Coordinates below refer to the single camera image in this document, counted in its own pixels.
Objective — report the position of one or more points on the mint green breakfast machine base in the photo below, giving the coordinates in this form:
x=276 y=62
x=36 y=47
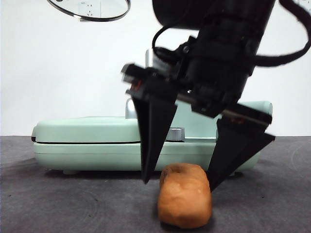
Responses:
x=97 y=155

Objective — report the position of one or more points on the mint green hinged griddle lid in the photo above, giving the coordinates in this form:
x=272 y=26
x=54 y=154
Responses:
x=92 y=129

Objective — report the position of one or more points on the silver control knob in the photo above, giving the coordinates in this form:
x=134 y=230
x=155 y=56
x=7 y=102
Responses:
x=175 y=134

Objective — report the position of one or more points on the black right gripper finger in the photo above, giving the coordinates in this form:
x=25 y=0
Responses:
x=233 y=150
x=155 y=126

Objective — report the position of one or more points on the white wall socket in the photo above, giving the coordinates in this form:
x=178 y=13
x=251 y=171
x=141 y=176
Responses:
x=90 y=9

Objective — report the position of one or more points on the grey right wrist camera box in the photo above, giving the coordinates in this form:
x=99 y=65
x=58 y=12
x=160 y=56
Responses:
x=149 y=58

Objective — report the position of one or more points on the glass pot lid green knob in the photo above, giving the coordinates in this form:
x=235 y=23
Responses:
x=102 y=19

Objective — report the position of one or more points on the brown potato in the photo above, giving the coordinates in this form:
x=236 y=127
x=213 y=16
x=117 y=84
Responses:
x=184 y=199

